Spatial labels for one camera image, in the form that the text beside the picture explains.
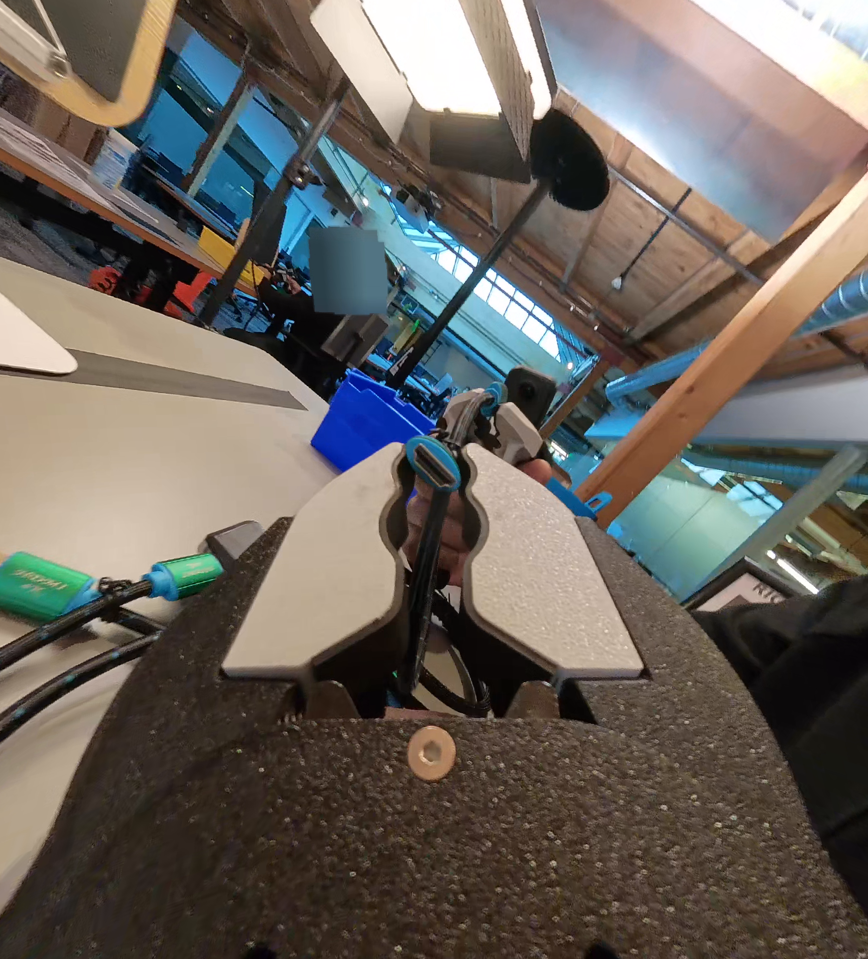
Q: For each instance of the person's black clothed torso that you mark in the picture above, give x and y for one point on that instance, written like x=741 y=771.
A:
x=838 y=712

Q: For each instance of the wooden beam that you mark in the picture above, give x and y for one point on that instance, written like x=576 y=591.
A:
x=741 y=330

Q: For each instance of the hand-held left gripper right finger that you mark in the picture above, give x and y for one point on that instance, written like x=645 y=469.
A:
x=546 y=569

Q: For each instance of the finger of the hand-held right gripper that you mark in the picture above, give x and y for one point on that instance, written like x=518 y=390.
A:
x=460 y=416

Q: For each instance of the yellow box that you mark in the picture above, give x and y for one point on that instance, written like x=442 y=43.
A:
x=220 y=251

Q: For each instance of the black light stand pole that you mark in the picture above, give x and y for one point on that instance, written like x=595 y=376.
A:
x=471 y=285

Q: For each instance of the silver air duct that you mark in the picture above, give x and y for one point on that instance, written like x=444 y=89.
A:
x=853 y=296

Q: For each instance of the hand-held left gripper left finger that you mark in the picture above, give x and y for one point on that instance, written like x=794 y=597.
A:
x=314 y=584

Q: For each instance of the person's right hand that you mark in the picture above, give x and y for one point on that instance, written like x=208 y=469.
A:
x=455 y=539

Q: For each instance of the wood edged grey board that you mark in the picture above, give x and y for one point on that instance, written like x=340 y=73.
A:
x=104 y=45

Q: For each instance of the blue plastic clip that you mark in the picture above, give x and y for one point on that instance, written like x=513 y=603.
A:
x=580 y=498

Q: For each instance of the led light panel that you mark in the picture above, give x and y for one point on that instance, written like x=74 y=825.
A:
x=434 y=60

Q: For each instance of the long wooden workbench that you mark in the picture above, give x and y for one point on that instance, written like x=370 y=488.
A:
x=67 y=172

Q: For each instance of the blue plastic bin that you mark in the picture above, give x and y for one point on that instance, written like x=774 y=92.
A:
x=359 y=427

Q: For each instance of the red stool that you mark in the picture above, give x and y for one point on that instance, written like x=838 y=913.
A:
x=179 y=292

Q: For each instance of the silver usb hub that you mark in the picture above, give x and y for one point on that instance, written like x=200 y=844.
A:
x=235 y=541

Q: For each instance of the black round light mount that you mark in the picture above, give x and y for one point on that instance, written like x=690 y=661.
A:
x=569 y=161

